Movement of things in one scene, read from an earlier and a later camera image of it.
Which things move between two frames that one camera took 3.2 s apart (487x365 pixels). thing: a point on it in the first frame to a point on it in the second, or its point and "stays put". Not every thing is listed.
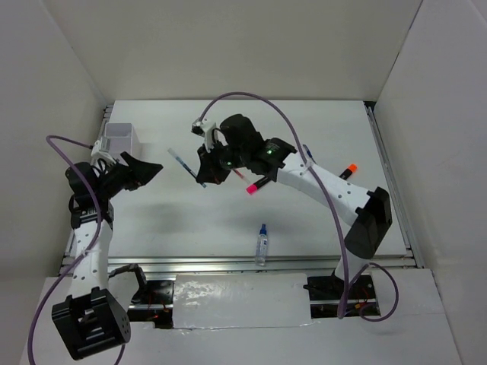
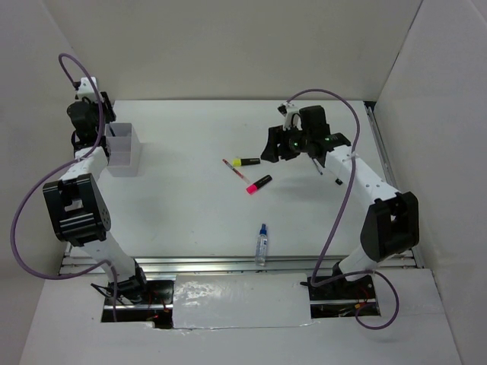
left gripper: [138, 173] to [110, 115]
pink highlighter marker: [253, 188] stays put
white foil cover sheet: [240, 300] stays put
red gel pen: [242, 176] stays put
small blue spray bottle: [261, 253] stays put
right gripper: [208, 172] to [278, 135]
